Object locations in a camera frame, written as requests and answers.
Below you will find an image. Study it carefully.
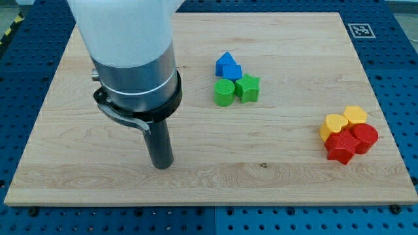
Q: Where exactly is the yellow hexagon block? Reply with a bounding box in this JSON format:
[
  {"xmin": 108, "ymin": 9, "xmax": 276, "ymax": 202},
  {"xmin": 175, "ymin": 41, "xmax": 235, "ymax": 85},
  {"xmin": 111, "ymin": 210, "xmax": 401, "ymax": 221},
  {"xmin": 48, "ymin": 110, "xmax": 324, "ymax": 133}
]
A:
[{"xmin": 343, "ymin": 106, "xmax": 368, "ymax": 125}]

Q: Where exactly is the red cylinder block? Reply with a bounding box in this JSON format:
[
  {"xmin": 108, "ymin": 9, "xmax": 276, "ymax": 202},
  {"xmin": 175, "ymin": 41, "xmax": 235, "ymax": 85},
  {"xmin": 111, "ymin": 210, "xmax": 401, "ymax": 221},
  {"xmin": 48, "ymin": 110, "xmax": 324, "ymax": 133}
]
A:
[{"xmin": 350, "ymin": 123, "xmax": 379, "ymax": 155}]

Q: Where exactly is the green star block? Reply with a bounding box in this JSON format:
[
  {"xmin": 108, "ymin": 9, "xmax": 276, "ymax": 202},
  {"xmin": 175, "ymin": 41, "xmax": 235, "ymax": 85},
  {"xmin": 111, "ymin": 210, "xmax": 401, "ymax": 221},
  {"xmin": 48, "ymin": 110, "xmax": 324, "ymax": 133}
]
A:
[{"xmin": 234, "ymin": 73, "xmax": 261, "ymax": 103}]

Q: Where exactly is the red star block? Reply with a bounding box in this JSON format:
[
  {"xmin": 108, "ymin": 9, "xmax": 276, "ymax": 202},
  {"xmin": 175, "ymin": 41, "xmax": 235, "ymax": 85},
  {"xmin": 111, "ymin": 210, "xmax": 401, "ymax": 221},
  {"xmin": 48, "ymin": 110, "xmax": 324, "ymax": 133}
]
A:
[{"xmin": 324, "ymin": 130, "xmax": 361, "ymax": 165}]

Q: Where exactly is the green cylinder block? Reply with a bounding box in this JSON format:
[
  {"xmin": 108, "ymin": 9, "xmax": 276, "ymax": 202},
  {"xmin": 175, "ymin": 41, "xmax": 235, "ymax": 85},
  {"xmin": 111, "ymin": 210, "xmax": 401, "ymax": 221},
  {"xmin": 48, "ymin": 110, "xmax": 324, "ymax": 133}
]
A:
[{"xmin": 214, "ymin": 79, "xmax": 235, "ymax": 107}]

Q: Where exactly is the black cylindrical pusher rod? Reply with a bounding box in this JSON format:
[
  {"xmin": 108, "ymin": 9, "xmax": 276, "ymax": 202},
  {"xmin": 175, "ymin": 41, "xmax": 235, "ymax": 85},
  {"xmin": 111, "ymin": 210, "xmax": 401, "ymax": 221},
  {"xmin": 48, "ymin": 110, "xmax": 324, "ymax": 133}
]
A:
[{"xmin": 143, "ymin": 120, "xmax": 174, "ymax": 169}]

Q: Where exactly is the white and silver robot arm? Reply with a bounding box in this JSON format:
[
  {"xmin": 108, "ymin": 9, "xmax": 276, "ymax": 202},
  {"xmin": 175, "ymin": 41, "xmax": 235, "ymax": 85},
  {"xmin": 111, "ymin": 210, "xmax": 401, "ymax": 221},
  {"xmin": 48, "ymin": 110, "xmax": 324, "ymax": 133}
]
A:
[{"xmin": 68, "ymin": 0, "xmax": 184, "ymax": 112}]

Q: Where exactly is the black clamp ring with lever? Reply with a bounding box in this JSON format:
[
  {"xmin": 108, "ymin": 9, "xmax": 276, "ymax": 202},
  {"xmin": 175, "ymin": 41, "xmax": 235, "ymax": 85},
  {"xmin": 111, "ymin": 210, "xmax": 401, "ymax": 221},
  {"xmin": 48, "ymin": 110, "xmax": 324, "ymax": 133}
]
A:
[{"xmin": 93, "ymin": 69, "xmax": 183, "ymax": 135}]

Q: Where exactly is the white fiducial marker tag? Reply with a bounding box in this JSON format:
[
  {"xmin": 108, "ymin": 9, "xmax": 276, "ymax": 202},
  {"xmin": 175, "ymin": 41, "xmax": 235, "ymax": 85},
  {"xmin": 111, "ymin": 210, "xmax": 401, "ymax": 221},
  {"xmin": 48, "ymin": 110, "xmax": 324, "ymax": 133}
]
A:
[{"xmin": 347, "ymin": 23, "xmax": 376, "ymax": 39}]

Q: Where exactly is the blue triangle block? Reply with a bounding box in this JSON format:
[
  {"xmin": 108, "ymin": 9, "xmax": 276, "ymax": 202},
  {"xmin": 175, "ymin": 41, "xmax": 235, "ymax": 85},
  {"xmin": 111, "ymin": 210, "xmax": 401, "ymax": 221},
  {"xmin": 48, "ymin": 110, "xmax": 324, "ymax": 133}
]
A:
[{"xmin": 215, "ymin": 52, "xmax": 237, "ymax": 76}]

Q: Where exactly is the yellow heart block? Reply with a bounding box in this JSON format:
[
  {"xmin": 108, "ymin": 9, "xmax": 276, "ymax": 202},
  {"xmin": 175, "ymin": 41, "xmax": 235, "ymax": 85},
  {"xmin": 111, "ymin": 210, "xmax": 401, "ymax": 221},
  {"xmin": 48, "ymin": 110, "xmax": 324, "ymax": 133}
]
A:
[{"xmin": 319, "ymin": 114, "xmax": 348, "ymax": 142}]

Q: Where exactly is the light wooden board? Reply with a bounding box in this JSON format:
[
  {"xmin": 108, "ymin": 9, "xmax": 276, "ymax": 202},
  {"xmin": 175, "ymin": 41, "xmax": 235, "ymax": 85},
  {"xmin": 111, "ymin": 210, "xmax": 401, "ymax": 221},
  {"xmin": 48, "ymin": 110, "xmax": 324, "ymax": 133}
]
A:
[{"xmin": 5, "ymin": 12, "xmax": 417, "ymax": 207}]

